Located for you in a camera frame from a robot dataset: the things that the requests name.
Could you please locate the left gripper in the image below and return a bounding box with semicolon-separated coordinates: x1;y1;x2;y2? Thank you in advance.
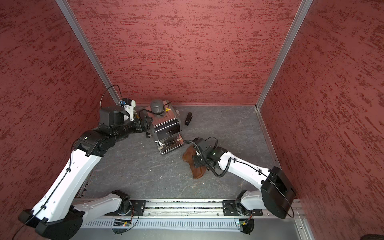
112;115;153;141

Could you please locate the brown cloth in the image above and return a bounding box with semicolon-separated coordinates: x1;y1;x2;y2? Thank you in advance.
183;146;207;180

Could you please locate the silver coffee machine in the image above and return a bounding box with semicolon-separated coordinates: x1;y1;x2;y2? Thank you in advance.
146;100;184;155

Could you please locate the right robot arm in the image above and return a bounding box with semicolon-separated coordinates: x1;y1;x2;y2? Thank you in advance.
184;138;296;219

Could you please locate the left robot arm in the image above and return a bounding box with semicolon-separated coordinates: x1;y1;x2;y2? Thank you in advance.
19;106;153;240

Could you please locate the grey stapler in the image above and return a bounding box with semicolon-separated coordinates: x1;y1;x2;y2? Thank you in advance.
185;112;193;126

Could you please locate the left corner aluminium profile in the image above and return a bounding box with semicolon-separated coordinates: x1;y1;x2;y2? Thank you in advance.
55;0;120;105

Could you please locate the corner aluminium profile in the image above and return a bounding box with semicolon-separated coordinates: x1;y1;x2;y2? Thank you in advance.
255;0;313;111
55;0;120;105

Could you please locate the right corner aluminium profile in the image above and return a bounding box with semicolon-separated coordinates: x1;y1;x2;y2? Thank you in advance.
255;0;313;111

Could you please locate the black power cord with plug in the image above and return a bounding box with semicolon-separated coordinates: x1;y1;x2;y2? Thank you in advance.
138;101;172;139

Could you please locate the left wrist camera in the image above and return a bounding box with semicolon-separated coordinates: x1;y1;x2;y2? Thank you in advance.
120;98;136;122

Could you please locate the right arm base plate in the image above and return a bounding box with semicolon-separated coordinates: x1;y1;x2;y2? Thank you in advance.
222;200;263;218

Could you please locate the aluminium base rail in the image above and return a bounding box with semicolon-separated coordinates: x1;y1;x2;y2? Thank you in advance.
71;197;307;232

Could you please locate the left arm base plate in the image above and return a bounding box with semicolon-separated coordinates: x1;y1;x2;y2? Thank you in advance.
105;200;147;217

